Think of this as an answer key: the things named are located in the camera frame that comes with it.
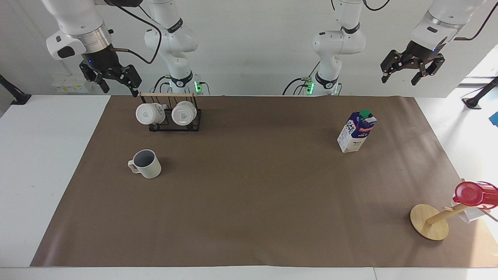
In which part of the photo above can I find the blue and white milk carton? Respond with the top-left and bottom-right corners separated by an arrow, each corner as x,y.
337,109 -> 378,154

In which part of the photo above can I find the white wall socket box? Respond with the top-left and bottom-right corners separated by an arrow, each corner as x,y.
52,75 -> 95,93

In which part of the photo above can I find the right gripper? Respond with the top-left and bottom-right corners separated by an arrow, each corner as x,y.
79,44 -> 143,98

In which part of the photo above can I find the white mug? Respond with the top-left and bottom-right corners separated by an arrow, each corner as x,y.
135,103 -> 167,126
171,101 -> 197,126

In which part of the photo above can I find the wooden mug tree stand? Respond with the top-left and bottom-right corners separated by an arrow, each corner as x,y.
410,203 -> 498,241

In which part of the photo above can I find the red plastic cup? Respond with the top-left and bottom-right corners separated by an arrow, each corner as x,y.
452,181 -> 498,209

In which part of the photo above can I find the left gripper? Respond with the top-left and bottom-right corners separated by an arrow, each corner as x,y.
380,40 -> 445,86

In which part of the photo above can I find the black cable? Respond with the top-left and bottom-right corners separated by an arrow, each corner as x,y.
154,75 -> 172,94
282,77 -> 312,96
363,0 -> 391,12
453,2 -> 498,41
103,0 -> 163,65

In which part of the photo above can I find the beige mug with grey inside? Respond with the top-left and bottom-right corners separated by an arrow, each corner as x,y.
128,149 -> 162,179

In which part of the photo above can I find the black wire mug rack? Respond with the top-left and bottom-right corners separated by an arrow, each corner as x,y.
139,92 -> 202,132

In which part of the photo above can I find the black stand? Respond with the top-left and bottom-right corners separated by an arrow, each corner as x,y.
462,76 -> 498,110
0,74 -> 32,106

